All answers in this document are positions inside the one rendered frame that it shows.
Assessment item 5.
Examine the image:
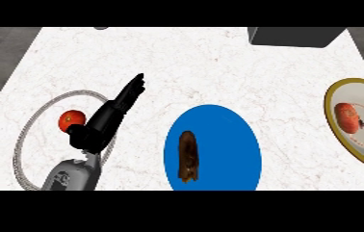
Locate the white bowl with grey rim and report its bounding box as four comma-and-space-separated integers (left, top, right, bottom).
11, 90, 118, 192

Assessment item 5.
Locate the red tomato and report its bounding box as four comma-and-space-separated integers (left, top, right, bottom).
56, 109, 88, 134

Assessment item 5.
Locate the dark grey appliance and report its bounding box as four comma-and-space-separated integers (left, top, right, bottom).
245, 27, 350, 49

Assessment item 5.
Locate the white plate with gold rim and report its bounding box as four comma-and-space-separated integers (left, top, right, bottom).
322, 77, 364, 164

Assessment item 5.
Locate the orange-red vegetable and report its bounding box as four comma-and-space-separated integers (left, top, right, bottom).
332, 102, 364, 135

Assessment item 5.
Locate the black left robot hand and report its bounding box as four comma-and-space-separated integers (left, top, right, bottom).
64, 72, 146, 155

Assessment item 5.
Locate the brown squash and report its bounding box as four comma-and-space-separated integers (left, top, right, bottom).
175, 130, 199, 184

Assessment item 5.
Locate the blue plate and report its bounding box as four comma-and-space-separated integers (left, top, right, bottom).
162, 104, 263, 192

